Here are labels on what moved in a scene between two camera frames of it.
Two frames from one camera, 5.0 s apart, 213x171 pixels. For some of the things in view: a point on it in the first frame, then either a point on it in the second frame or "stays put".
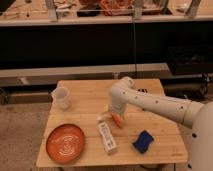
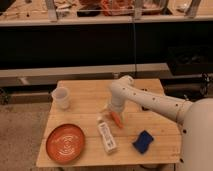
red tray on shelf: (117, 7) stays put
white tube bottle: (107, 135) stays put
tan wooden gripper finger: (106, 116) → (106, 108)
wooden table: (82, 131) stays put
